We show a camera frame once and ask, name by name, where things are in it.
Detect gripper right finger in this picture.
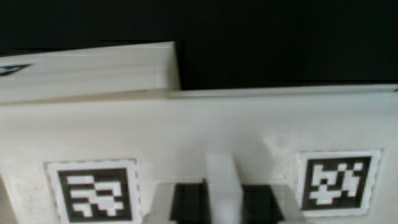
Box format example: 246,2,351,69
243,184,309,224

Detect white cabinet body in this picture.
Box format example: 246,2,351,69
168,84,398,97

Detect white cabinet top block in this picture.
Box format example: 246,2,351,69
0,42,175,104

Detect white door panel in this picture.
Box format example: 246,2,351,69
0,93,398,224

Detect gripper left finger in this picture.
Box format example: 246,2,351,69
143,182,209,224

